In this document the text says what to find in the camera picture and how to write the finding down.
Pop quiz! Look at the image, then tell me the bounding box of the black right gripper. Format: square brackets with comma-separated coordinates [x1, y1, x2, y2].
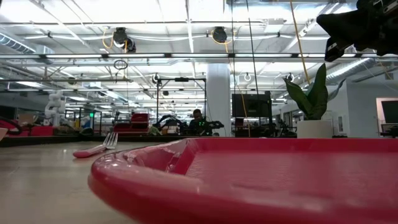
[316, 0, 398, 62]

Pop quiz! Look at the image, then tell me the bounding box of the red plastic tray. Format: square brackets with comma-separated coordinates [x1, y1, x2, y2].
[88, 137, 398, 224]

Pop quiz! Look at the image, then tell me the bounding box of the pink plastic fork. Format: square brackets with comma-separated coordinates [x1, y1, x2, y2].
[72, 132, 119, 159]

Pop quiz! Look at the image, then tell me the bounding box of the green leafy plant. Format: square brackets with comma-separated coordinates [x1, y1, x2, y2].
[282, 63, 346, 121]

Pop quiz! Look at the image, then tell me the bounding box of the white plant pot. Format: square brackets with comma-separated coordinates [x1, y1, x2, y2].
[297, 119, 333, 139]

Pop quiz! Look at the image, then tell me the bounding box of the white round pillar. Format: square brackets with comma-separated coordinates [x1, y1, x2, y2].
[206, 63, 231, 137]

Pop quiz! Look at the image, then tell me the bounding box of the person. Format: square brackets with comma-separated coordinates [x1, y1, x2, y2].
[188, 108, 215, 136]

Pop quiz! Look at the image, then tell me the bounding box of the red tool cart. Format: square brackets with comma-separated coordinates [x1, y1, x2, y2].
[113, 113, 150, 134]

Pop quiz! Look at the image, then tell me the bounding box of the white humanoid robot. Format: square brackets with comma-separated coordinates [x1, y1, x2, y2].
[44, 90, 67, 127]

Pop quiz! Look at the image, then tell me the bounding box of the red storage bin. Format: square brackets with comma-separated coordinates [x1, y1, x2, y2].
[29, 126, 55, 137]

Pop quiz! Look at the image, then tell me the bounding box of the silver ventilation duct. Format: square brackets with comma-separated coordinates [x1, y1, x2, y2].
[326, 57, 377, 82]

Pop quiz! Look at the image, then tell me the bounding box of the yellow hanging cable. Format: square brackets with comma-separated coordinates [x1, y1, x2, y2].
[289, 0, 312, 85]
[224, 40, 251, 138]

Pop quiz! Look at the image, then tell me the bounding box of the black hanging cable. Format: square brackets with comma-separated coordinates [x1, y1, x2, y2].
[245, 0, 261, 94]

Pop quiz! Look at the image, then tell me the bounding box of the dark wall screen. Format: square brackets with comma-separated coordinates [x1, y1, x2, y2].
[381, 101, 398, 124]

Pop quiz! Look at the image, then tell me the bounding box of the black ceiling cable reel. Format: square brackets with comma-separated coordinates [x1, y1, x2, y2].
[211, 26, 228, 44]
[112, 27, 137, 54]

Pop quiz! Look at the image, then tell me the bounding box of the black metal frame rig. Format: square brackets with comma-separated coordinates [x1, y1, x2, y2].
[155, 77, 208, 131]

